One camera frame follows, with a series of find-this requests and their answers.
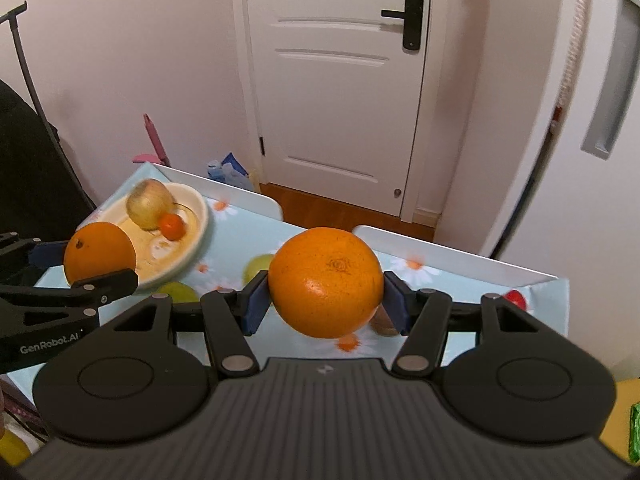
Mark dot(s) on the white sliding wardrobe door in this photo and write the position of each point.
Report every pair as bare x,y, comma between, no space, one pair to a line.
565,210

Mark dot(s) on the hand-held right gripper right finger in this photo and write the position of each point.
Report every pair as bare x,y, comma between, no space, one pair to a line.
396,305

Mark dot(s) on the large orange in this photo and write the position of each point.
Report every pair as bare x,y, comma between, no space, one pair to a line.
100,250
325,280

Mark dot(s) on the blue floral tablecloth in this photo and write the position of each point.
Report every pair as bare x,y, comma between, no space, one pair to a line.
240,242

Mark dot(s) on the yellow-brown apple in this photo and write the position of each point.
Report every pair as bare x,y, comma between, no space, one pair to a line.
149,202

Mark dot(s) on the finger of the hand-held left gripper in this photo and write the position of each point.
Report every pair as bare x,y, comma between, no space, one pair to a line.
107,286
47,254

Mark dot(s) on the green apple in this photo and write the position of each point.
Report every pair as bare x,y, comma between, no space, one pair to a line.
256,266
175,292

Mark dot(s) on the white panel door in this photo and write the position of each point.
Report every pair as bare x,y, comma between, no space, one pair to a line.
325,110

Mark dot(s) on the brown kiwi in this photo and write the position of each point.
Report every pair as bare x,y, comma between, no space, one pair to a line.
386,328

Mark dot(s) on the cream ceramic bowl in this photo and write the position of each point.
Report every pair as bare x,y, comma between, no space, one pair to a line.
172,262

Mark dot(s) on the small tangerine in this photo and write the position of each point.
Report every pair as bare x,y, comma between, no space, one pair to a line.
172,226

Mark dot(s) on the small red fruit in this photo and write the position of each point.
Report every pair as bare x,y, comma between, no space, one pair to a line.
516,300

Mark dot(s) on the yellow surface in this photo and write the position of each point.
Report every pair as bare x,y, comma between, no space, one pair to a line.
616,410

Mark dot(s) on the blue plastic bag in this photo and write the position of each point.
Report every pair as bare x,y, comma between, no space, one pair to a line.
231,170

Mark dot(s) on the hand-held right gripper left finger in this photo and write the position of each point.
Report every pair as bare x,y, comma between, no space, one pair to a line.
256,305

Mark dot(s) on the white chair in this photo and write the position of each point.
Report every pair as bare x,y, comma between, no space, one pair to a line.
475,264
250,198

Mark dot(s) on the green packet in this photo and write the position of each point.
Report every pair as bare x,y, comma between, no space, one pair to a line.
635,435

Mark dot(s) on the black metal stand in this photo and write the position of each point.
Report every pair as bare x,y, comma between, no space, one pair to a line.
37,105

